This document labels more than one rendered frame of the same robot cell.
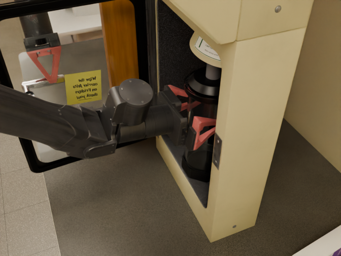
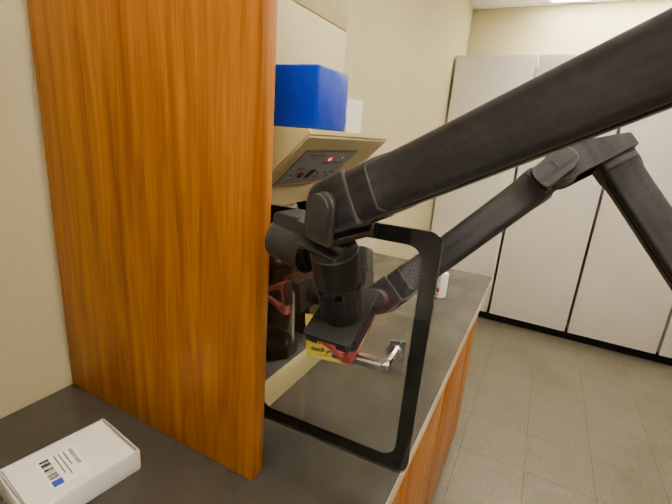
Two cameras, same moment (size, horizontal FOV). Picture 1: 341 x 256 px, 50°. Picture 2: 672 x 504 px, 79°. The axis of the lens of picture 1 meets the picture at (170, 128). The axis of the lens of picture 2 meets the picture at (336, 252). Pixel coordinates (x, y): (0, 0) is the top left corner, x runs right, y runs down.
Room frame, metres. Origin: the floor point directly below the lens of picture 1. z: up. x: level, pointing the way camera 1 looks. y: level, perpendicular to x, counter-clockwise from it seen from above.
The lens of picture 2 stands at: (1.03, 0.63, 1.51)
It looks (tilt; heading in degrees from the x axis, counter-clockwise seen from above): 16 degrees down; 229
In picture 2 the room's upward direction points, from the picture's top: 5 degrees clockwise
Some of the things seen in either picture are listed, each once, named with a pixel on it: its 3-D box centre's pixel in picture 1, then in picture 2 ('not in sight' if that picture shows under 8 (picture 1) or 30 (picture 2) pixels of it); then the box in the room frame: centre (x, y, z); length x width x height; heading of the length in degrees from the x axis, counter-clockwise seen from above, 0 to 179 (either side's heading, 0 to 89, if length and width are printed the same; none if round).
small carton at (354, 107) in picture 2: not in sight; (343, 115); (0.49, 0.01, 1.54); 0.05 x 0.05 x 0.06; 13
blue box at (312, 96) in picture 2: not in sight; (306, 99); (0.62, 0.06, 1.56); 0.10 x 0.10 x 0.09; 23
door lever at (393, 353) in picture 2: not in sight; (366, 354); (0.64, 0.27, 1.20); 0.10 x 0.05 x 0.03; 115
